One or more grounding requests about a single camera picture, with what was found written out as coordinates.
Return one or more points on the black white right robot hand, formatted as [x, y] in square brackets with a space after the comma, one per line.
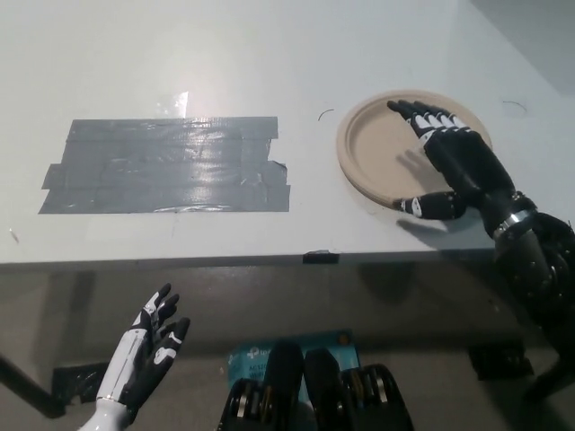
[462, 157]

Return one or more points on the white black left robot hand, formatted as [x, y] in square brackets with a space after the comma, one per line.
[144, 359]

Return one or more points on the stack of beige paper plates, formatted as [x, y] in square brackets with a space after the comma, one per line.
[382, 152]

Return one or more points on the black table leg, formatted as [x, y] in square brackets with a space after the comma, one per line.
[27, 386]

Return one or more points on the teal cardboard box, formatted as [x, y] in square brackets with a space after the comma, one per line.
[346, 348]

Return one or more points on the grey duct tape patch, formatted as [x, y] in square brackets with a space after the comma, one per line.
[170, 168]

